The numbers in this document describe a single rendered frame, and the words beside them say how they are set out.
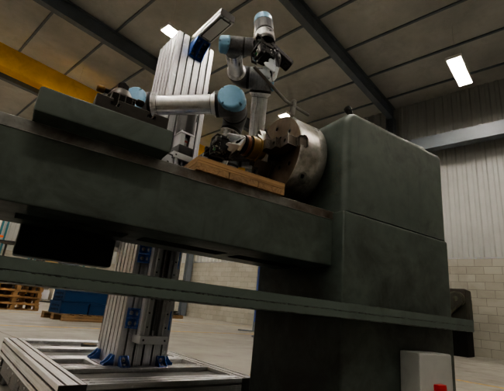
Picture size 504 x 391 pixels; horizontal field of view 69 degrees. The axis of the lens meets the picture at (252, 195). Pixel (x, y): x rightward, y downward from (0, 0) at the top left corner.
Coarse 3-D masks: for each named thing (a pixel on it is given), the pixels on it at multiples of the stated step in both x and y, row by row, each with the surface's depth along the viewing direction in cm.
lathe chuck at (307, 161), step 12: (276, 120) 143; (288, 120) 135; (276, 132) 141; (288, 132) 134; (300, 132) 127; (312, 132) 132; (312, 144) 128; (288, 156) 130; (300, 156) 125; (312, 156) 127; (252, 168) 150; (276, 168) 135; (288, 168) 128; (300, 168) 126; (312, 168) 128; (276, 180) 133; (288, 180) 127; (288, 192) 131; (300, 192) 132
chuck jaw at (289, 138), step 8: (288, 136) 126; (304, 136) 128; (264, 144) 130; (272, 144) 130; (280, 144) 129; (288, 144) 126; (296, 144) 127; (304, 144) 127; (272, 152) 132; (280, 152) 131
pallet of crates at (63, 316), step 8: (56, 296) 701; (64, 296) 686; (72, 296) 698; (80, 296) 711; (88, 296) 726; (96, 296) 741; (104, 296) 755; (56, 304) 690; (64, 304) 687; (72, 304) 699; (80, 304) 712; (88, 304) 725; (96, 304) 737; (104, 304) 751; (48, 312) 695; (56, 312) 682; (64, 312) 685; (72, 312) 698; (80, 312) 710; (88, 312) 723; (96, 312) 736; (64, 320) 663; (72, 320) 675; (80, 320) 687; (88, 320) 701; (96, 320) 715
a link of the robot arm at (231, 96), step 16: (144, 96) 154; (160, 96) 157; (176, 96) 157; (192, 96) 157; (208, 96) 156; (224, 96) 153; (240, 96) 153; (160, 112) 159; (176, 112) 158; (192, 112) 158; (208, 112) 158; (224, 112) 156; (240, 112) 158
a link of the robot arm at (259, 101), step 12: (252, 72) 188; (252, 84) 190; (264, 84) 189; (252, 96) 194; (264, 96) 192; (252, 108) 195; (264, 108) 194; (252, 120) 196; (264, 120) 197; (252, 132) 197
